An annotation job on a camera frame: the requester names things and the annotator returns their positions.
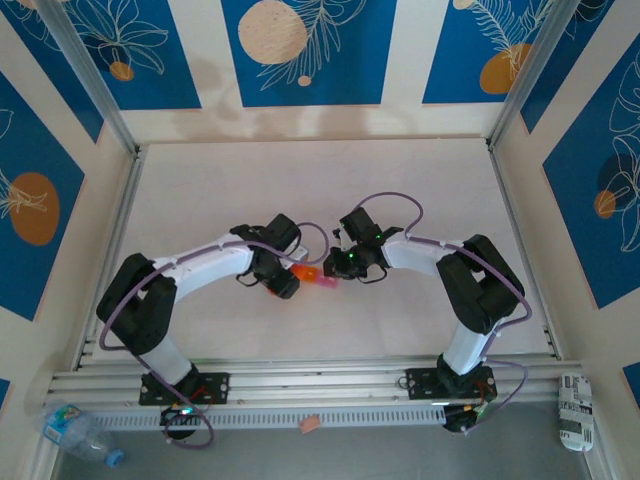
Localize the orange pink pill organizer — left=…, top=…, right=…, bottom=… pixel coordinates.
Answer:
left=291, top=266, right=341, bottom=291

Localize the black control board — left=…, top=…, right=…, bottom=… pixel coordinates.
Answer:
left=442, top=402, right=494, bottom=436
left=159, top=405, right=206, bottom=441

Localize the clear plastic water bottle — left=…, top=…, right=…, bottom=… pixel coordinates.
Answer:
left=34, top=402, right=126, bottom=469

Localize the newspaper wrapped package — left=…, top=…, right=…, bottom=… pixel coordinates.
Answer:
left=555, top=372, right=596, bottom=454

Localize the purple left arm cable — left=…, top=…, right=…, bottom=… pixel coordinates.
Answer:
left=101, top=222, right=330, bottom=450

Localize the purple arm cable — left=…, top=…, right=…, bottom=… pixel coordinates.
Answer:
left=347, top=193, right=532, bottom=435
left=101, top=222, right=330, bottom=450

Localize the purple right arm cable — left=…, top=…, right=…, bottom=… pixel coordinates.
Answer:
left=347, top=193, right=532, bottom=435

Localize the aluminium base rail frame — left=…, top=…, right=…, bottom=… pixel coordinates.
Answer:
left=44, top=353, right=585, bottom=417

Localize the grey slotted cable duct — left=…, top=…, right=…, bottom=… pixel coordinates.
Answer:
left=92, top=407, right=449, bottom=431

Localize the aluminium table side rail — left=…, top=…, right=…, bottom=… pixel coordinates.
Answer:
left=72, top=144, right=147, bottom=371
left=487, top=138, right=564, bottom=361

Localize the blue floral wall poster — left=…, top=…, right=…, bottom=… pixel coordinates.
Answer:
left=542, top=49, right=640, bottom=311
left=62, top=0, right=203, bottom=111
left=422, top=0, right=556, bottom=105
left=221, top=0, right=399, bottom=108
left=0, top=0, right=105, bottom=145
left=0, top=72, right=86, bottom=322
left=519, top=0, right=617, bottom=135

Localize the aluminium corner post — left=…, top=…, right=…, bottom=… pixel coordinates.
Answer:
left=488, top=0, right=576, bottom=151
left=37, top=0, right=141, bottom=157

